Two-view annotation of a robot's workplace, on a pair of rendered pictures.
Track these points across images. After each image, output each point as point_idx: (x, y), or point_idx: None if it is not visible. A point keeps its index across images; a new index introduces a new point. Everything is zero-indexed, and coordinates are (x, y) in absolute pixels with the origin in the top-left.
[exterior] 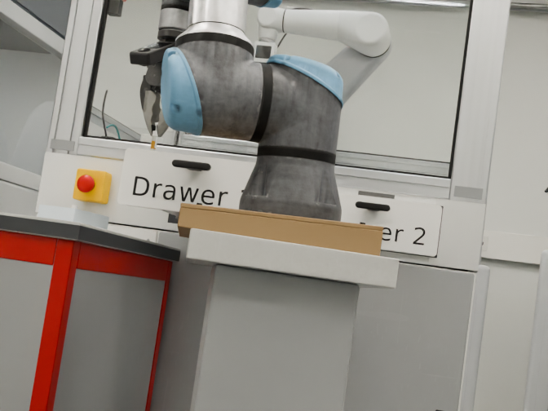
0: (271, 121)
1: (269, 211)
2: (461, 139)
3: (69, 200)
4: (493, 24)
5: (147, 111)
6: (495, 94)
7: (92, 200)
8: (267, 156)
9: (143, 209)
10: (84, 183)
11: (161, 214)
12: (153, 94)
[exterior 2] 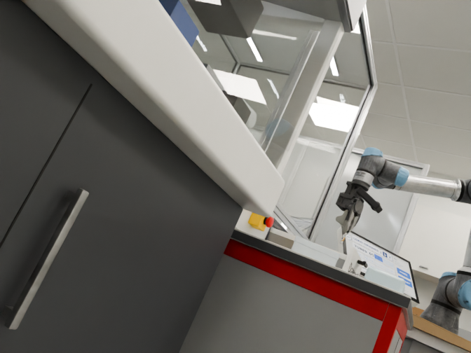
0: None
1: None
2: (317, 226)
3: (244, 220)
4: (336, 185)
5: (349, 222)
6: (326, 211)
7: (262, 230)
8: (457, 314)
9: (260, 234)
10: (272, 223)
11: (263, 238)
12: (353, 214)
